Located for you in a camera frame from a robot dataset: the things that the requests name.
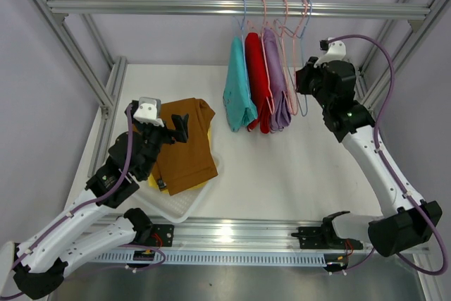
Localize aluminium hanging rail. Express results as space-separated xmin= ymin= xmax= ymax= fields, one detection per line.
xmin=47 ymin=0 xmax=431 ymax=20

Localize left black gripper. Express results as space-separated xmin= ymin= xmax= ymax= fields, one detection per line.
xmin=125 ymin=112 xmax=187 ymax=178

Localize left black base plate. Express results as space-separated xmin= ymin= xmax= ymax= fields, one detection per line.
xmin=129 ymin=224 xmax=175 ymax=269

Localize pink hanger of red trousers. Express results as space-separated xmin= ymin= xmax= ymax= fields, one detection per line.
xmin=246 ymin=0 xmax=278 ymax=113

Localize slotted cable duct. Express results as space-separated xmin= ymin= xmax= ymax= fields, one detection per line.
xmin=93 ymin=249 xmax=326 ymax=267

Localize brown trousers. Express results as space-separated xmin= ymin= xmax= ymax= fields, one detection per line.
xmin=152 ymin=98 xmax=218 ymax=196

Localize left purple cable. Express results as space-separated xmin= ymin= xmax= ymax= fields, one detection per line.
xmin=0 ymin=103 xmax=166 ymax=300

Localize yellow trousers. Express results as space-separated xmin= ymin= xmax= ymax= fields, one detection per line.
xmin=148 ymin=129 xmax=211 ymax=195

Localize teal trousers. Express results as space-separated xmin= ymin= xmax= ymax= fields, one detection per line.
xmin=223 ymin=37 xmax=258 ymax=132

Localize pink hanger of lilac trousers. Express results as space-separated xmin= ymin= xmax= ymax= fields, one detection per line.
xmin=274 ymin=0 xmax=297 ymax=115

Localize white plastic basket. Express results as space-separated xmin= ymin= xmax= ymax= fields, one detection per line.
xmin=133 ymin=152 xmax=224 ymax=223

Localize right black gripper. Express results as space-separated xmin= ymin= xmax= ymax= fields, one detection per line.
xmin=294 ymin=57 xmax=332 ymax=110

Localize red trousers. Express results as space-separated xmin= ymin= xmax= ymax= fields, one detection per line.
xmin=245 ymin=32 xmax=275 ymax=134

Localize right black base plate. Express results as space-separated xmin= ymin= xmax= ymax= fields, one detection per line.
xmin=290 ymin=226 xmax=364 ymax=250

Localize blue hanger of brown trousers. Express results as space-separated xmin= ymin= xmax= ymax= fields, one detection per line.
xmin=274 ymin=0 xmax=314 ymax=117

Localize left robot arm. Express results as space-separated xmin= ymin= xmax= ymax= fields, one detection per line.
xmin=12 ymin=111 xmax=189 ymax=300

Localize aluminium frame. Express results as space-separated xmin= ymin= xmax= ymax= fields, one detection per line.
xmin=0 ymin=0 xmax=451 ymax=301

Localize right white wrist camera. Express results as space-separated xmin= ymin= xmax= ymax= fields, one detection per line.
xmin=314 ymin=39 xmax=347 ymax=68

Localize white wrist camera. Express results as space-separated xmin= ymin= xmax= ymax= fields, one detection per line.
xmin=133 ymin=97 xmax=164 ymax=127
xmin=314 ymin=39 xmax=347 ymax=68

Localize blue hanger of teal trousers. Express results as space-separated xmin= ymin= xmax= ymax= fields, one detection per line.
xmin=233 ymin=0 xmax=252 ymax=101

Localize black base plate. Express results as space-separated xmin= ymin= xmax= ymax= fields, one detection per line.
xmin=290 ymin=226 xmax=364 ymax=250
xmin=129 ymin=224 xmax=175 ymax=269

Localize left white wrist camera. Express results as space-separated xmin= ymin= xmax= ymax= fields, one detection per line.
xmin=133 ymin=97 xmax=164 ymax=127

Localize lilac trousers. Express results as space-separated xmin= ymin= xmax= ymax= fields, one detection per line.
xmin=263 ymin=28 xmax=291 ymax=132

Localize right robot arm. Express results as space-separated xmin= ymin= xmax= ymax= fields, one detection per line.
xmin=296 ymin=56 xmax=443 ymax=257

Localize pink hanger of yellow trousers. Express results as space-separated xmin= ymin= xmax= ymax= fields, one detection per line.
xmin=275 ymin=0 xmax=311 ymax=117

